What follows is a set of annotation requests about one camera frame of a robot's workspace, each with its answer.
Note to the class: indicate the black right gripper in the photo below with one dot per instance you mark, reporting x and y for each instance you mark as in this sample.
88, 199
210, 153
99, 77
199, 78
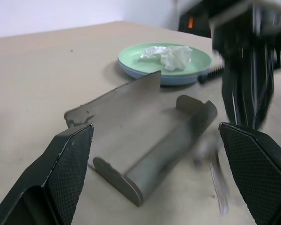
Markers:
243, 30

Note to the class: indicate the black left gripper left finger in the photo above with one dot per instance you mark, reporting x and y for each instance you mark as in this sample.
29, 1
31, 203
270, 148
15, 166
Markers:
49, 178

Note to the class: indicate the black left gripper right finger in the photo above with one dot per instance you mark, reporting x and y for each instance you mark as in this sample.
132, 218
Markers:
260, 168

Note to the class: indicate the clear frame glasses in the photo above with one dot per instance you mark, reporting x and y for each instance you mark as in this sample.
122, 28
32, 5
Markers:
215, 159

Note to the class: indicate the blue plate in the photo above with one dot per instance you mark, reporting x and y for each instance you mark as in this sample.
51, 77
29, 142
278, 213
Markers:
178, 80

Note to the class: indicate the crumpled white tissue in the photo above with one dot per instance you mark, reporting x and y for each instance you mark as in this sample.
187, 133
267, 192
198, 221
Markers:
173, 58

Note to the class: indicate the black device with orange light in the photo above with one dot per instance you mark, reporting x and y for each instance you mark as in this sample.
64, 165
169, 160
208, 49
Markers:
196, 23

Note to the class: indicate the green plate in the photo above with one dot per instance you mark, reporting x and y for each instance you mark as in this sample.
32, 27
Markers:
133, 57

